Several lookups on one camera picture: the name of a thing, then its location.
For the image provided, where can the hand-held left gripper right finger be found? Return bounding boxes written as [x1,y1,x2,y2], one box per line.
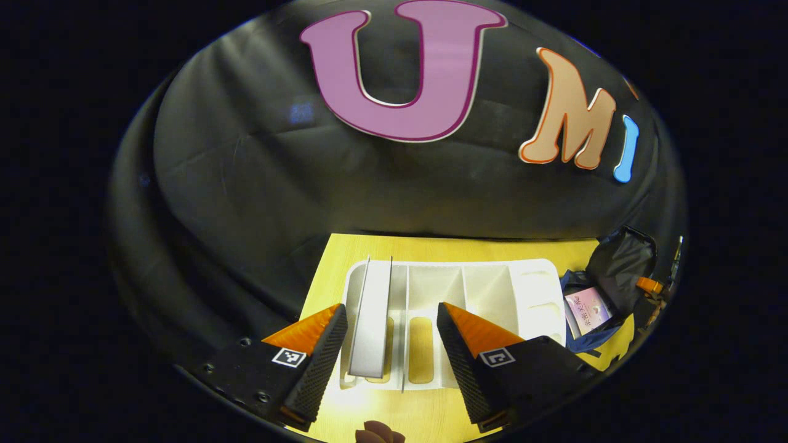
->
[436,301,601,434]

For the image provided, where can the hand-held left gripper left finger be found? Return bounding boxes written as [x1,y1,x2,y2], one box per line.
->
[197,303,349,432]

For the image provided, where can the blue schoolbag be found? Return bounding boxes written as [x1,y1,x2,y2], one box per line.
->
[559,226,658,359]

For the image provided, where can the white and purple book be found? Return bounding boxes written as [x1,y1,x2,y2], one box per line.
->
[565,286,614,337]

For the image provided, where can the dark cover book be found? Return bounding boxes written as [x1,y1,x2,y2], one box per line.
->
[348,255,393,378]

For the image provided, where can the white bookshelf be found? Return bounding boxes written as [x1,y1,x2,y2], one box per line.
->
[339,258,567,393]

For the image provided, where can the black backdrop cloth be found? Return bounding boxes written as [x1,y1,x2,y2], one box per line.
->
[108,0,687,382]

